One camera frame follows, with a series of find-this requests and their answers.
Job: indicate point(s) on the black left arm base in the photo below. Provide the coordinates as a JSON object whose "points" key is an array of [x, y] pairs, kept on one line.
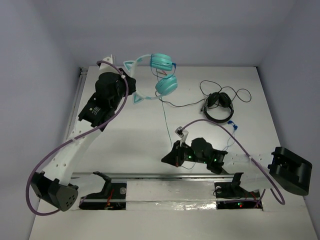
{"points": [[111, 197]]}

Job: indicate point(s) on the teal cat-ear headphones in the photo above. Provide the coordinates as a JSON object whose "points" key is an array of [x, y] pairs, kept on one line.
{"points": [[163, 68]]}

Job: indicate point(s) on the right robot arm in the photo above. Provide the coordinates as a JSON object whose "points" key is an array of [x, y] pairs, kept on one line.
{"points": [[281, 167]]}

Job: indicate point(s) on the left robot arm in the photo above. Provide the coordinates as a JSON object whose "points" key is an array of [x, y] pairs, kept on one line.
{"points": [[50, 187]]}

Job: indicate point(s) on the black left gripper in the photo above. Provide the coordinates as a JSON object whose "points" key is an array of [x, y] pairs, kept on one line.
{"points": [[128, 81]]}

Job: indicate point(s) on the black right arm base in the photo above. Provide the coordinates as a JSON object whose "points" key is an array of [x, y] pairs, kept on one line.
{"points": [[230, 196]]}

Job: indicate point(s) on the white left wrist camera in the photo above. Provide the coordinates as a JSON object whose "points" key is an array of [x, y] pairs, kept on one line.
{"points": [[106, 64]]}

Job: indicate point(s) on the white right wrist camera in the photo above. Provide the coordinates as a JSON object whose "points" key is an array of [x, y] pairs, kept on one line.
{"points": [[183, 134]]}

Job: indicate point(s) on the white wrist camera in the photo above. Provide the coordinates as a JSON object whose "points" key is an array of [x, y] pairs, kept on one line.
{"points": [[183, 134], [106, 64]]}

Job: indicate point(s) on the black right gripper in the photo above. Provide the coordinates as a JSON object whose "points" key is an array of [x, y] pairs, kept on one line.
{"points": [[173, 157]]}

